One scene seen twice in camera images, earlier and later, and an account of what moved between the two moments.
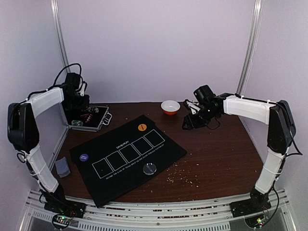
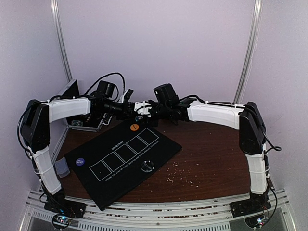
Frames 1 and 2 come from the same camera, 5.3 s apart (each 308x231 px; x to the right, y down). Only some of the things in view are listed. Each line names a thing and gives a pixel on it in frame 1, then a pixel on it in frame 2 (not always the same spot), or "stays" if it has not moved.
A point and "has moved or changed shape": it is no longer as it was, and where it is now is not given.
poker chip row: x=77 y=122 stays
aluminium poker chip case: x=90 y=119 stays
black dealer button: x=149 y=169 has moved or changed shape
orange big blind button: x=142 y=127 → x=134 y=127
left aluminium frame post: x=57 y=17 stays
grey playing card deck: x=62 y=167 stays
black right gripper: x=192 y=118 → x=155 y=110
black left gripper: x=85 y=105 → x=126 y=112
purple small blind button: x=83 y=157 → x=80 y=161
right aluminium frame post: x=250 y=46 stays
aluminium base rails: x=215 y=215 stays
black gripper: x=204 y=93 → x=165 y=92
